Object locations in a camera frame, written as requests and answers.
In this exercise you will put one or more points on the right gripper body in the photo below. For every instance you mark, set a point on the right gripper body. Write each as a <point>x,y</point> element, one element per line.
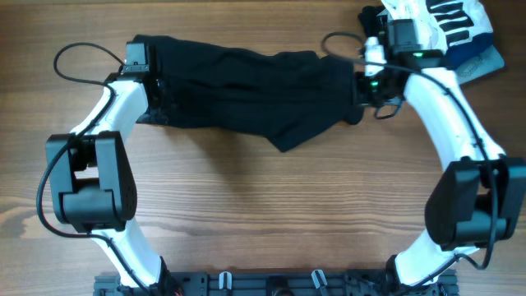
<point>372,91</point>

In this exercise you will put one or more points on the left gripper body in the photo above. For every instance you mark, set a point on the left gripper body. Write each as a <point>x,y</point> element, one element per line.
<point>165,104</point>

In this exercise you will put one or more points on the black garment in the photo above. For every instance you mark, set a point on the black garment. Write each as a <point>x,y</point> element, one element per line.
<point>288,98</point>
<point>373,20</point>

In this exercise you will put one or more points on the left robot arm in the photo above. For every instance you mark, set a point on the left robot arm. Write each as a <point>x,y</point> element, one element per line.
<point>88,191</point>

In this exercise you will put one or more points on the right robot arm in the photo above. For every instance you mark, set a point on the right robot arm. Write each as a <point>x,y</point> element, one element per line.
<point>477,200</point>

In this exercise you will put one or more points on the black garment in pile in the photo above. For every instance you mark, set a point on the black garment in pile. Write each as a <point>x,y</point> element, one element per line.
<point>373,20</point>

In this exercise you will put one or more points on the blue garment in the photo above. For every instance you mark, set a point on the blue garment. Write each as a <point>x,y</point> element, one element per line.
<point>459,54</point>

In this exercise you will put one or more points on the white black striped shirt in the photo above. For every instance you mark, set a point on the white black striped shirt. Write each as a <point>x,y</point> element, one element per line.
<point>442,24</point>

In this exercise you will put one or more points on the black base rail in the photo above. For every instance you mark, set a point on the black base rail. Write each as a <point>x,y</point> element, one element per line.
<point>348,283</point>

